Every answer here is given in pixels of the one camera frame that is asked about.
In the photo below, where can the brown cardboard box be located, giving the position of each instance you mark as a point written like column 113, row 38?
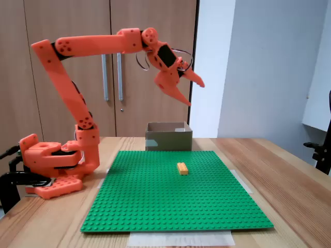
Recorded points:
column 170, row 140

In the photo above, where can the yellow lego block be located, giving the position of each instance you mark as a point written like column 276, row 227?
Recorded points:
column 182, row 169

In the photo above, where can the black equipment stand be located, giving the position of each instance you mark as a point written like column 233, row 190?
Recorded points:
column 322, row 157

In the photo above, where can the masking tape strip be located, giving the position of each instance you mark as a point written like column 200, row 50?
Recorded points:
column 107, row 173
column 181, row 239
column 244, row 183

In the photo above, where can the black table clamp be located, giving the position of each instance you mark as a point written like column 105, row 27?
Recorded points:
column 10, row 186

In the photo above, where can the wooden cabinet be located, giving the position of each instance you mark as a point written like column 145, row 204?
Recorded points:
column 26, row 20

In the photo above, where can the green lego baseplate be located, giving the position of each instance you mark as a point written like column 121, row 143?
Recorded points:
column 155, row 201

